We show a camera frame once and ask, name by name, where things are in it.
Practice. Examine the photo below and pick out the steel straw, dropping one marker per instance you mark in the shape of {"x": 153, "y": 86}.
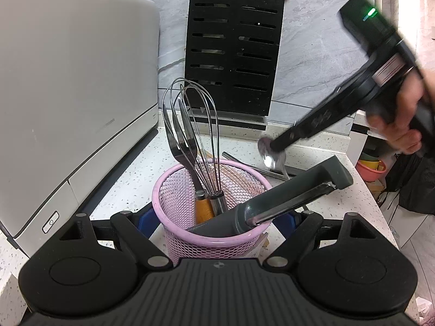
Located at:
{"x": 275, "y": 174}

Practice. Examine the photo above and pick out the white countertop appliance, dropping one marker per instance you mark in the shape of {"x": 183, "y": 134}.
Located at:
{"x": 68, "y": 91}

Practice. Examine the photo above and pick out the pink mesh cup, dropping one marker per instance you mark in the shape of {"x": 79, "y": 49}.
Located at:
{"x": 204, "y": 248}

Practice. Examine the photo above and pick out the white cabinet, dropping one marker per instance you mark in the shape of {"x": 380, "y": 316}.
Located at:
{"x": 356, "y": 139}

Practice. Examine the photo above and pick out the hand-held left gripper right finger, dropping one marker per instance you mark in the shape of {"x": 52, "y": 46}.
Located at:
{"x": 286, "y": 226}

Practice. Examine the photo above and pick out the person's right hand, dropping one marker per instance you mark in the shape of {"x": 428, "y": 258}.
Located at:
{"x": 404, "y": 115}

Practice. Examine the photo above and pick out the yellow-green plastic basin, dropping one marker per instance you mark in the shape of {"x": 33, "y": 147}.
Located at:
{"x": 368, "y": 159}

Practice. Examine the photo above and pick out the black knife block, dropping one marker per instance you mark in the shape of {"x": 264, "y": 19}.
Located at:
{"x": 234, "y": 57}

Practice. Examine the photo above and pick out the steel spoon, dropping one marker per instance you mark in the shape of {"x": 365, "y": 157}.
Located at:
{"x": 276, "y": 161}

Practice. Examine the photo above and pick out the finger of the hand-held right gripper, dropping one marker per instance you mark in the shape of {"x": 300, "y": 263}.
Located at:
{"x": 289, "y": 137}

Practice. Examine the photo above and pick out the pink plastic basin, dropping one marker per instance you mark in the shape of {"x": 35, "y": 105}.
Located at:
{"x": 368, "y": 175}

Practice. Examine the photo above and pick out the person's dark clothing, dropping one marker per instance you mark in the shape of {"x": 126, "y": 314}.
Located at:
{"x": 414, "y": 183}

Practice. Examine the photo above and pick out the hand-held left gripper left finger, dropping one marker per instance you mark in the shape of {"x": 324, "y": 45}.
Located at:
{"x": 148, "y": 221}

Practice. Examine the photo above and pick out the steel whisk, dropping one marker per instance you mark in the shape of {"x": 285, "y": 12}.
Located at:
{"x": 218, "y": 205}

